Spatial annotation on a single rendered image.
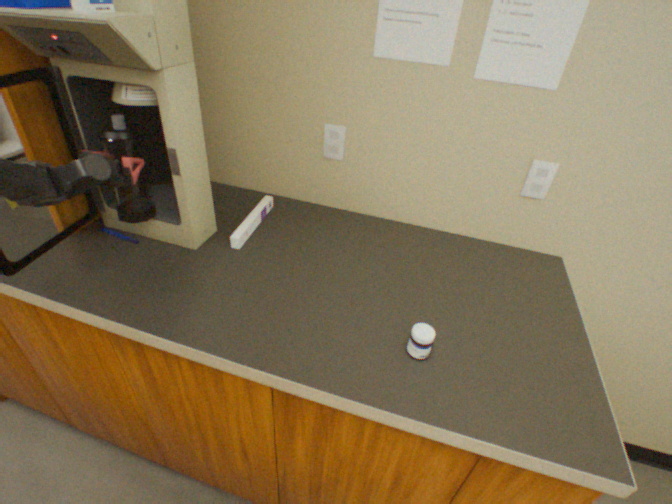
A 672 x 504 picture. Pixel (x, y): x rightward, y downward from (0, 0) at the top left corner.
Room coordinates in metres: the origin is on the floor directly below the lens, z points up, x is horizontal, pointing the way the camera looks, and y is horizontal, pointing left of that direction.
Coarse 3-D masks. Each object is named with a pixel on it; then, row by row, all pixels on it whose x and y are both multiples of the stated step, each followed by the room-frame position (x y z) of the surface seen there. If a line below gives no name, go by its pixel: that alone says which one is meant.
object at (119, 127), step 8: (112, 120) 0.86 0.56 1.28; (120, 120) 0.86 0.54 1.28; (104, 128) 0.85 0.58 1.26; (112, 128) 0.86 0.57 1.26; (120, 128) 0.86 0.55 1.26; (128, 128) 0.87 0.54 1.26; (136, 128) 0.88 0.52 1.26; (104, 136) 0.83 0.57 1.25; (112, 136) 0.82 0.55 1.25; (120, 136) 0.83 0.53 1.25; (128, 136) 0.84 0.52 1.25; (136, 136) 0.86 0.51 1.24
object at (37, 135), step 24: (0, 96) 0.74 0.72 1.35; (24, 96) 0.79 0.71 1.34; (48, 96) 0.85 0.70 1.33; (0, 120) 0.72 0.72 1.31; (24, 120) 0.77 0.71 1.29; (48, 120) 0.83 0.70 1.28; (0, 144) 0.70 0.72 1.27; (24, 144) 0.75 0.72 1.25; (48, 144) 0.81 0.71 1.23; (0, 216) 0.63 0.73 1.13; (24, 216) 0.68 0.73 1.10; (48, 216) 0.73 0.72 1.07; (72, 216) 0.80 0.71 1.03; (0, 240) 0.61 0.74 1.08; (24, 240) 0.66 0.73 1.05; (48, 240) 0.71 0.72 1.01
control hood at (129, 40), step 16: (0, 16) 0.78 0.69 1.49; (16, 16) 0.77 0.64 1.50; (32, 16) 0.75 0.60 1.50; (48, 16) 0.74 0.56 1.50; (64, 16) 0.73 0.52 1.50; (80, 16) 0.72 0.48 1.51; (96, 16) 0.72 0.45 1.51; (112, 16) 0.72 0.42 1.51; (128, 16) 0.76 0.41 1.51; (144, 16) 0.79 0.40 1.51; (80, 32) 0.75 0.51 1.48; (96, 32) 0.74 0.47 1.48; (112, 32) 0.73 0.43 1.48; (128, 32) 0.75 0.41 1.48; (144, 32) 0.79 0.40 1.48; (32, 48) 0.85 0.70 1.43; (112, 48) 0.77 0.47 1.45; (128, 48) 0.75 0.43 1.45; (144, 48) 0.78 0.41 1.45; (112, 64) 0.82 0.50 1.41; (128, 64) 0.80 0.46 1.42; (144, 64) 0.79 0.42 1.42; (160, 64) 0.81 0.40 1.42
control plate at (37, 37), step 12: (24, 36) 0.82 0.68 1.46; (36, 36) 0.80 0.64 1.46; (48, 36) 0.79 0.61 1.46; (60, 36) 0.78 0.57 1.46; (72, 36) 0.77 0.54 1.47; (84, 36) 0.76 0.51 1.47; (48, 48) 0.83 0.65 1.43; (72, 48) 0.81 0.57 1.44; (84, 48) 0.79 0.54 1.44; (96, 48) 0.78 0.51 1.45; (96, 60) 0.82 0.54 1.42; (108, 60) 0.81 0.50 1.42
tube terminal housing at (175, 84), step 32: (128, 0) 0.83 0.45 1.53; (160, 0) 0.84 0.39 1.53; (160, 32) 0.83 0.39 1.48; (64, 64) 0.89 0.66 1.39; (96, 64) 0.86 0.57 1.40; (192, 64) 0.92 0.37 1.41; (160, 96) 0.82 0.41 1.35; (192, 96) 0.90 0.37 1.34; (192, 128) 0.88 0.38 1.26; (192, 160) 0.87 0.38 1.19; (192, 192) 0.85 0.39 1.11; (128, 224) 0.87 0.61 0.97; (160, 224) 0.84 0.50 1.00; (192, 224) 0.83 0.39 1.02
